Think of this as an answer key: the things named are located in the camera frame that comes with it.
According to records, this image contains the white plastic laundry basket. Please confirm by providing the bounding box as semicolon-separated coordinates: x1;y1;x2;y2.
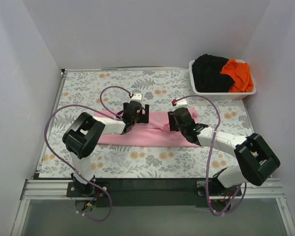
188;60;257;100

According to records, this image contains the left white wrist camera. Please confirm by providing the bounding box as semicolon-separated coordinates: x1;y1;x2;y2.
130;93;142;103

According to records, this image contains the orange t-shirt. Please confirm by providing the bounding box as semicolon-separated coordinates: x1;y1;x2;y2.
220;59;254;92

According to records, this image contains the black t-shirt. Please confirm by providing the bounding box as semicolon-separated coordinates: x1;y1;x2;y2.
192;54;235;93

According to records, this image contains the pink t-shirt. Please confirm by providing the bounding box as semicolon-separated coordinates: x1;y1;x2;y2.
98;112;197;147

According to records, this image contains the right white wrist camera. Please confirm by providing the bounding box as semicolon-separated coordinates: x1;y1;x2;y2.
172;99;188;109

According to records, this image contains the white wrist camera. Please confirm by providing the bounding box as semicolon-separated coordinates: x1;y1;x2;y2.
130;93;142;103
172;99;188;109

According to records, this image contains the floral patterned table mat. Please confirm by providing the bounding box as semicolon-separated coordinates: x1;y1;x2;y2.
39;68;253;178

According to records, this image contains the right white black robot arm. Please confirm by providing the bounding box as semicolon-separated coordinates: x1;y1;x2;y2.
168;108;281;196

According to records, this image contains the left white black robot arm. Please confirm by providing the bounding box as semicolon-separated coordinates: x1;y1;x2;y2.
62;101;149;197

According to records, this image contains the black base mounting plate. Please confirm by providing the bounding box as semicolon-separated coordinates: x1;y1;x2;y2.
66;177;241;208

